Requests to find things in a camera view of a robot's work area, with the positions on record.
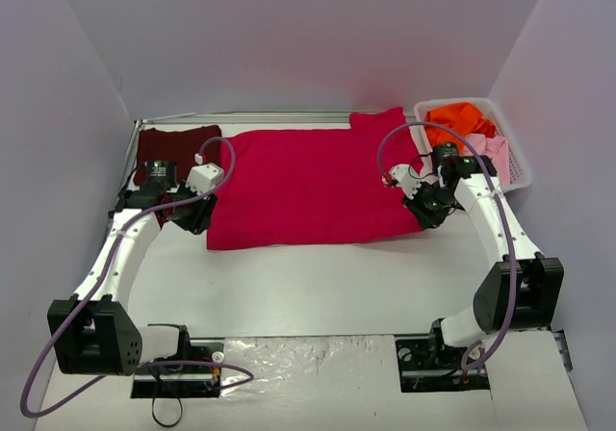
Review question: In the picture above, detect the crimson red t-shirt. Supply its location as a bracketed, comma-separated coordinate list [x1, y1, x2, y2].
[206, 108, 422, 251]

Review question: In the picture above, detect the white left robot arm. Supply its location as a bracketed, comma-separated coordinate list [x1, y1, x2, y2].
[47, 161, 224, 376]

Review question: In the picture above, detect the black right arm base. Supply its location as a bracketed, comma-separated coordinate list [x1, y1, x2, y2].
[394, 319, 490, 393]

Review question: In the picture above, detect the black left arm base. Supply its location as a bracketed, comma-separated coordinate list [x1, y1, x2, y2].
[130, 324, 226, 427]

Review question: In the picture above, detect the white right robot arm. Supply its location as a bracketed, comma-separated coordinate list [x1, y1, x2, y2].
[389, 143, 564, 367]

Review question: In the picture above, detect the dark maroon folded t-shirt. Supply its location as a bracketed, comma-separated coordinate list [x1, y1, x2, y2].
[137, 125, 222, 181]

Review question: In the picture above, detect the light pink t-shirt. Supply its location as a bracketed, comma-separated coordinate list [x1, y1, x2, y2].
[466, 134, 511, 186]

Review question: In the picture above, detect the orange t-shirt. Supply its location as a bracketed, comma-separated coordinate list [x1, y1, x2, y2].
[424, 102, 497, 154]

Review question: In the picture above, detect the white plastic laundry basket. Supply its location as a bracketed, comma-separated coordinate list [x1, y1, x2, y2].
[413, 97, 533, 192]

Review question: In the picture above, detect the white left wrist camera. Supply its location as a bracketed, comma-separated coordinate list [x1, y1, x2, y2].
[185, 154, 225, 195]

